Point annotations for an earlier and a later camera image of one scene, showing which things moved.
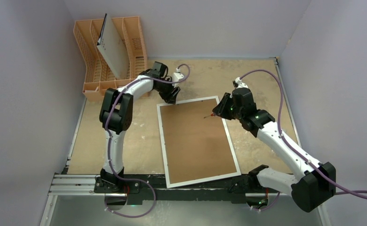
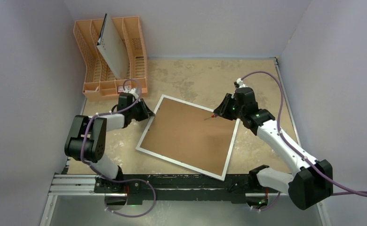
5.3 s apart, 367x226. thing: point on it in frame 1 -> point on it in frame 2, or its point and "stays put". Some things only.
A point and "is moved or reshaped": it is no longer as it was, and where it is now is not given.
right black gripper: (222, 106) stays put
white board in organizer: (110, 46) stays put
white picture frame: (197, 144) is moved or reshaped
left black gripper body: (165, 90) -> (137, 112)
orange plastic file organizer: (99, 76) stays put
